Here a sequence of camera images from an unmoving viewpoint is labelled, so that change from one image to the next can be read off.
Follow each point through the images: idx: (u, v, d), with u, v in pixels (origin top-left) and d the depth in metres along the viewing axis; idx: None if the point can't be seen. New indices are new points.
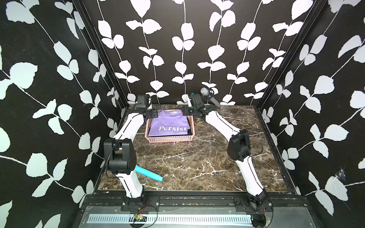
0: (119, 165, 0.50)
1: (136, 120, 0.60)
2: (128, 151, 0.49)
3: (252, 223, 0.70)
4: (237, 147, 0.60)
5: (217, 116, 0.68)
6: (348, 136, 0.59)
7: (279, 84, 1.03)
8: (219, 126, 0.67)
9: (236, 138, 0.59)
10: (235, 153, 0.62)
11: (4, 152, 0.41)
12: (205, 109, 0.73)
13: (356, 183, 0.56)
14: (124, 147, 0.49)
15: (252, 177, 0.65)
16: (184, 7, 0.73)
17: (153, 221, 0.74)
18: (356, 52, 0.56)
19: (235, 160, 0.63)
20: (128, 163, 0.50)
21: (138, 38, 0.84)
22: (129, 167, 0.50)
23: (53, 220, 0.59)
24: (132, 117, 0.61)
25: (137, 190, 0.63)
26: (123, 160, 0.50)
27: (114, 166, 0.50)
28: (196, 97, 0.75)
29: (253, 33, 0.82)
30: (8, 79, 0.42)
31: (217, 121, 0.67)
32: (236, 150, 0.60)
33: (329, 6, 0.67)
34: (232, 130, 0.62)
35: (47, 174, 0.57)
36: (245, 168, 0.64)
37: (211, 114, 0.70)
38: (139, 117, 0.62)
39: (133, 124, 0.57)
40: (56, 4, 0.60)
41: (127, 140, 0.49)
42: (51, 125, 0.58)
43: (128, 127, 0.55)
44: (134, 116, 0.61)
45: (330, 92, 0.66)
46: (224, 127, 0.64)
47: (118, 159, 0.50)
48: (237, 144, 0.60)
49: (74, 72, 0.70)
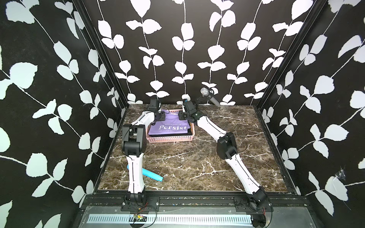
0: (132, 146, 0.60)
1: (149, 115, 0.72)
2: (142, 134, 0.60)
3: (252, 223, 0.70)
4: (225, 147, 0.69)
5: (207, 119, 0.78)
6: (348, 136, 0.59)
7: (278, 84, 1.03)
8: (209, 130, 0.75)
9: (223, 139, 0.67)
10: (223, 152, 0.70)
11: (4, 152, 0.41)
12: (196, 114, 0.81)
13: (356, 183, 0.56)
14: (139, 131, 0.60)
15: (244, 175, 0.69)
16: (184, 7, 0.73)
17: (153, 221, 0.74)
18: (356, 52, 0.56)
19: (225, 158, 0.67)
20: (140, 145, 0.59)
21: (138, 38, 0.84)
22: (140, 148, 0.60)
23: (53, 220, 0.59)
24: (146, 112, 0.73)
25: (140, 185, 0.66)
26: (136, 143, 0.60)
27: (128, 147, 0.60)
28: (189, 103, 0.84)
29: (253, 33, 0.82)
30: (7, 79, 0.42)
31: (207, 125, 0.76)
32: (224, 150, 0.69)
33: (329, 6, 0.67)
34: (219, 132, 0.70)
35: (47, 174, 0.57)
36: (235, 166, 0.70)
37: (202, 118, 0.79)
38: (150, 114, 0.74)
39: (146, 119, 0.68)
40: (56, 4, 0.60)
41: (141, 126, 0.60)
42: (51, 125, 0.58)
43: (143, 117, 0.68)
44: (148, 112, 0.74)
45: (330, 92, 0.66)
46: (212, 129, 0.74)
47: (132, 141, 0.60)
48: (224, 144, 0.68)
49: (74, 72, 0.70)
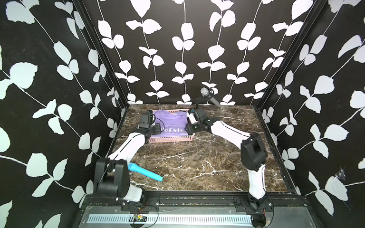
0: (108, 189, 0.44)
1: (137, 139, 0.57)
2: (121, 173, 0.44)
3: (252, 223, 0.70)
4: (252, 154, 0.53)
5: (224, 125, 0.64)
6: (347, 136, 0.59)
7: (278, 84, 1.03)
8: (227, 135, 0.62)
9: (248, 143, 0.52)
10: (250, 160, 0.54)
11: (4, 152, 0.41)
12: (209, 120, 0.69)
13: (356, 183, 0.56)
14: (117, 169, 0.44)
15: (260, 184, 0.62)
16: (184, 7, 0.73)
17: (154, 221, 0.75)
18: (356, 52, 0.56)
19: (253, 169, 0.57)
20: (119, 189, 0.44)
21: (138, 38, 0.84)
22: (119, 193, 0.44)
23: (53, 220, 0.59)
24: (133, 137, 0.58)
25: (135, 196, 0.62)
26: (113, 185, 0.44)
27: (102, 192, 0.44)
28: (199, 111, 0.74)
29: (253, 33, 0.82)
30: (7, 79, 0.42)
31: (225, 129, 0.62)
32: (250, 157, 0.53)
33: (329, 6, 0.67)
34: (242, 135, 0.56)
35: (47, 174, 0.57)
36: (257, 176, 0.59)
37: (216, 124, 0.66)
38: (138, 136, 0.59)
39: (133, 145, 0.54)
40: (56, 4, 0.60)
41: (122, 161, 0.45)
42: (51, 125, 0.58)
43: (128, 145, 0.53)
44: (135, 136, 0.58)
45: (330, 92, 0.66)
46: (232, 133, 0.59)
47: (108, 183, 0.45)
48: (251, 150, 0.52)
49: (74, 72, 0.70)
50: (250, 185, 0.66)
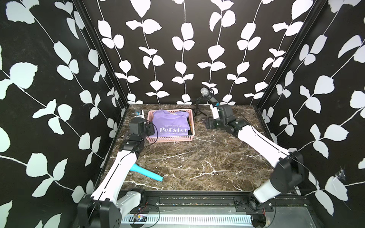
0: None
1: (125, 163, 0.50)
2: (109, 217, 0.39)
3: (252, 223, 0.70)
4: (289, 177, 0.45)
5: (255, 132, 0.55)
6: (348, 136, 0.59)
7: (279, 84, 1.03)
8: (257, 144, 0.53)
9: (287, 163, 0.44)
10: (283, 183, 0.46)
11: (4, 152, 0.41)
12: (237, 122, 0.60)
13: (356, 183, 0.56)
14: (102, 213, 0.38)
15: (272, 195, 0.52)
16: (184, 7, 0.73)
17: (156, 221, 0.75)
18: (356, 52, 0.56)
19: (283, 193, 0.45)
20: None
21: (138, 38, 0.84)
22: None
23: (53, 220, 0.59)
24: (120, 160, 0.50)
25: (136, 202, 0.62)
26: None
27: None
28: (227, 109, 0.63)
29: (253, 33, 0.82)
30: (7, 79, 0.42)
31: (256, 137, 0.53)
32: (285, 180, 0.44)
33: (329, 6, 0.67)
34: (278, 151, 0.47)
35: (47, 174, 0.57)
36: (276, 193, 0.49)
37: (245, 129, 0.57)
38: (126, 156, 0.51)
39: (121, 171, 0.47)
40: (56, 4, 0.60)
41: (108, 204, 0.39)
42: (51, 125, 0.58)
43: (115, 173, 0.46)
44: (123, 158, 0.51)
45: (330, 92, 0.66)
46: (264, 144, 0.50)
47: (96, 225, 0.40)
48: (290, 171, 0.44)
49: (74, 72, 0.70)
50: (257, 188, 0.64)
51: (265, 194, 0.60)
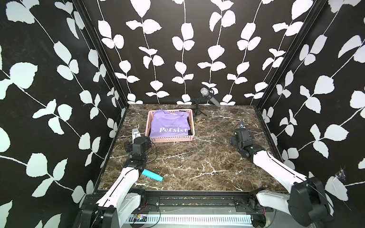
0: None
1: (129, 177, 0.54)
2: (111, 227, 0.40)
3: (252, 223, 0.70)
4: (306, 204, 0.41)
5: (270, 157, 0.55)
6: (348, 136, 0.59)
7: (279, 84, 1.03)
8: (272, 169, 0.53)
9: (303, 188, 0.42)
10: (302, 211, 0.41)
11: (4, 151, 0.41)
12: (252, 148, 0.61)
13: (356, 183, 0.56)
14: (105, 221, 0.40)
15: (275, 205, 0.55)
16: (184, 7, 0.73)
17: (156, 221, 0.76)
18: (356, 52, 0.56)
19: (304, 222, 0.42)
20: None
21: (139, 38, 0.84)
22: None
23: (53, 220, 0.59)
24: (125, 175, 0.54)
25: (135, 204, 0.62)
26: None
27: None
28: (244, 133, 0.66)
29: (253, 33, 0.82)
30: (7, 79, 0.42)
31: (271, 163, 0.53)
32: (303, 207, 0.41)
33: (329, 6, 0.67)
34: (293, 176, 0.45)
35: (47, 174, 0.57)
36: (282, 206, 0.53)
37: (262, 155, 0.57)
38: (130, 172, 0.56)
39: (124, 183, 0.51)
40: (56, 4, 0.60)
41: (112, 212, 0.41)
42: (51, 125, 0.58)
43: (119, 184, 0.50)
44: (128, 172, 0.55)
45: (330, 92, 0.66)
46: (279, 169, 0.49)
47: None
48: (306, 198, 0.41)
49: (74, 72, 0.70)
50: (264, 193, 0.61)
51: (270, 202, 0.59)
